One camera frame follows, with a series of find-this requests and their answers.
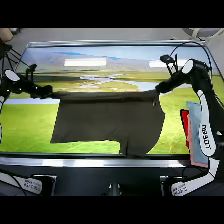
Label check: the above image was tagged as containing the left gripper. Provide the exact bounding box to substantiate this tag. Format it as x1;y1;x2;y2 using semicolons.
30;84;55;100

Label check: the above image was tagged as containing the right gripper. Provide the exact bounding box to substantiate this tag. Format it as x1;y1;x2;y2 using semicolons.
154;78;176;95

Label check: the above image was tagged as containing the dark grey T-shirt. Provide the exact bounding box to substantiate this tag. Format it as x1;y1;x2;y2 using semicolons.
49;89;166;158

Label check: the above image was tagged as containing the red garment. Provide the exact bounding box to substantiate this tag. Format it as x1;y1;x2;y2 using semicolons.
179;108;191;150

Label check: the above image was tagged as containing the light blue garment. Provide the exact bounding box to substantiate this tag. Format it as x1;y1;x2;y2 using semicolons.
185;101;210;166

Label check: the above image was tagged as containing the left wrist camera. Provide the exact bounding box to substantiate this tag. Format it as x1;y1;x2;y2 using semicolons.
25;63;38;82

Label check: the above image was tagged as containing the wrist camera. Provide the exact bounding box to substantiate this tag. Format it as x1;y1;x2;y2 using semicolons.
25;63;38;82
159;54;179;76

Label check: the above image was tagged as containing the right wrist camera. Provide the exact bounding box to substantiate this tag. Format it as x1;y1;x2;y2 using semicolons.
159;54;179;76

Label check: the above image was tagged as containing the black cable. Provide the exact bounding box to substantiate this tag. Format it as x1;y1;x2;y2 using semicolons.
169;40;214;75

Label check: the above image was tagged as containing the silver frame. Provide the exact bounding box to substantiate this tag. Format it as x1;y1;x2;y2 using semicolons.
0;39;224;197

